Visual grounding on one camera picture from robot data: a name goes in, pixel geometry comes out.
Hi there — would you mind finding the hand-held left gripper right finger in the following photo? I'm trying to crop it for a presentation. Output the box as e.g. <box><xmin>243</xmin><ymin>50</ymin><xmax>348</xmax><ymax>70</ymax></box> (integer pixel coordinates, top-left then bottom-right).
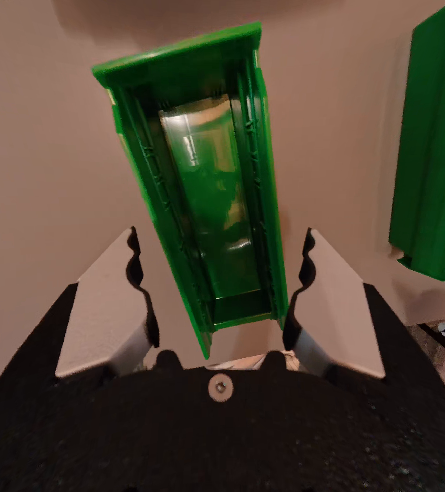
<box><xmin>282</xmin><ymin>228</ymin><xmax>386</xmax><ymax>380</ymax></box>

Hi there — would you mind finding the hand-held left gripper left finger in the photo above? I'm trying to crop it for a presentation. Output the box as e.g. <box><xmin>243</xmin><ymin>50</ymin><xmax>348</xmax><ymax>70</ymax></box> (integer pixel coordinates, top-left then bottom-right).
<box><xmin>54</xmin><ymin>226</ymin><xmax>161</xmax><ymax>379</ymax></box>

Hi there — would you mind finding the green plastic bin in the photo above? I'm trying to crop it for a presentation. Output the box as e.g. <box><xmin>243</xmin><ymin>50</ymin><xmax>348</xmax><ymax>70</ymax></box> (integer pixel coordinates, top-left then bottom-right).
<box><xmin>388</xmin><ymin>0</ymin><xmax>445</xmax><ymax>282</ymax></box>
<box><xmin>91</xmin><ymin>21</ymin><xmax>289</xmax><ymax>360</ymax></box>

